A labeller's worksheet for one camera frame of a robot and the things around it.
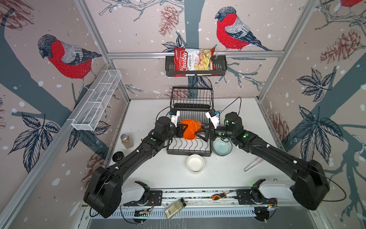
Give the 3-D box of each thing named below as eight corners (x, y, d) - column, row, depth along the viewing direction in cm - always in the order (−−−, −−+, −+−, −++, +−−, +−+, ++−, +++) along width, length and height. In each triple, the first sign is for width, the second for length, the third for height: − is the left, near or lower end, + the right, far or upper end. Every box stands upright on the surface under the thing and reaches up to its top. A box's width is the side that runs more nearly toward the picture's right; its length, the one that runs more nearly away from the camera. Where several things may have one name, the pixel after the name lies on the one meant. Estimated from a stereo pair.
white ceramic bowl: (186, 174, 83) (186, 171, 80) (186, 157, 90) (186, 154, 86) (204, 174, 83) (205, 171, 80) (203, 157, 90) (203, 154, 86)
